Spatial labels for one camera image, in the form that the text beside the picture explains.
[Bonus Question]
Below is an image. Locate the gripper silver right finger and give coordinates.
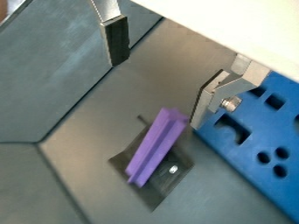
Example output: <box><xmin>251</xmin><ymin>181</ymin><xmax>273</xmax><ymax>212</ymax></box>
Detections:
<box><xmin>191</xmin><ymin>54</ymin><xmax>269</xmax><ymax>130</ymax></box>

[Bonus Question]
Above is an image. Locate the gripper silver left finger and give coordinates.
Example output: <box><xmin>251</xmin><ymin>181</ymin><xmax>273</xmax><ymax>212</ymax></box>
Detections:
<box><xmin>88</xmin><ymin>0</ymin><xmax>129</xmax><ymax>67</ymax></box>

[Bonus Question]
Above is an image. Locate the purple star-profile bar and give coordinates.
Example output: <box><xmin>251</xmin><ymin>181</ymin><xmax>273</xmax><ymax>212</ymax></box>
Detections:
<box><xmin>125</xmin><ymin>108</ymin><xmax>188</xmax><ymax>187</ymax></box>

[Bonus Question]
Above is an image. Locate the blue foam shape board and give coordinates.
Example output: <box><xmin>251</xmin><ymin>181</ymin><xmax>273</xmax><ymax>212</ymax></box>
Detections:
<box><xmin>195</xmin><ymin>72</ymin><xmax>299</xmax><ymax>224</ymax></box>

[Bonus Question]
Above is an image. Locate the dark curved fixture stand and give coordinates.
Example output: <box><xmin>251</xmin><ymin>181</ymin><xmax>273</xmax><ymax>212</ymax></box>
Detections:
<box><xmin>108</xmin><ymin>115</ymin><xmax>193</xmax><ymax>212</ymax></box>

